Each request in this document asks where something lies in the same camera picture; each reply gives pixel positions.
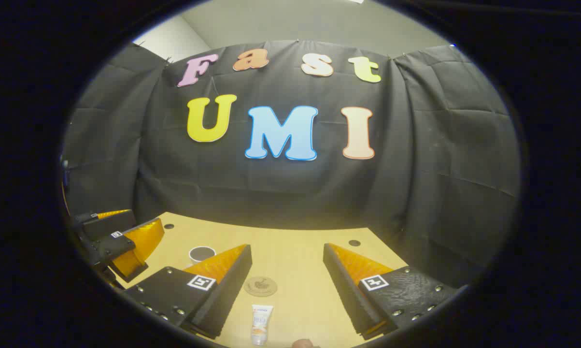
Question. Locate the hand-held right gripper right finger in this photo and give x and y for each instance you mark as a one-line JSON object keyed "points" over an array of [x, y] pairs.
{"points": [[348, 299]]}

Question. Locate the round brown coaster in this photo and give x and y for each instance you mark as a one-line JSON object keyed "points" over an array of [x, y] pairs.
{"points": [[260, 286]]}

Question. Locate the white cup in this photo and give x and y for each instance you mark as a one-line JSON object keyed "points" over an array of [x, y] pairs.
{"points": [[202, 253]]}

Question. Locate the black backdrop cloth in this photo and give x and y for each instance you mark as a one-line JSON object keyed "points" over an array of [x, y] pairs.
{"points": [[271, 193]]}

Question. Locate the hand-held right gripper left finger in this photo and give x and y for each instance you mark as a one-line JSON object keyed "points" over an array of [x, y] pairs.
{"points": [[232, 290]]}

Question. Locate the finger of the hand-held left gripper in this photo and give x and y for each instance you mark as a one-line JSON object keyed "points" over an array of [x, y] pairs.
{"points": [[107, 245], [111, 225]]}

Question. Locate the light wooden desktop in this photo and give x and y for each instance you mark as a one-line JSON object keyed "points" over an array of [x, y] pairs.
{"points": [[290, 261]]}

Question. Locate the white toothpaste tube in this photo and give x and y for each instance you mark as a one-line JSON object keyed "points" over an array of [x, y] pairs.
{"points": [[261, 323]]}

